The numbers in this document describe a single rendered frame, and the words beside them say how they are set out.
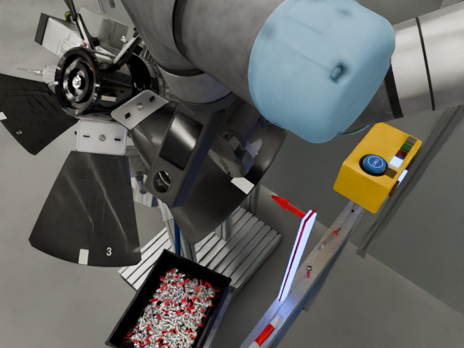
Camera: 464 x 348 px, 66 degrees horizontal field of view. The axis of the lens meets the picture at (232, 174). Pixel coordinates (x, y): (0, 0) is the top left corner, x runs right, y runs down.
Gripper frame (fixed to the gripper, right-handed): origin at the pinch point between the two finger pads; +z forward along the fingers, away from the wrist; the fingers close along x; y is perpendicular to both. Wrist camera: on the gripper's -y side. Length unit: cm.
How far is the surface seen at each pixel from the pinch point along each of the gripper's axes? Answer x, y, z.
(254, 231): 24, 11, 121
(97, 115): 27.5, -4.3, 1.2
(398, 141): -14.7, 30.5, 22.9
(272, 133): -0.3, 9.3, 1.8
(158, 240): 56, -21, 111
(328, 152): 10, 49, 85
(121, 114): 23.8, -1.7, 1.4
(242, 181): -1.4, 0.2, 1.4
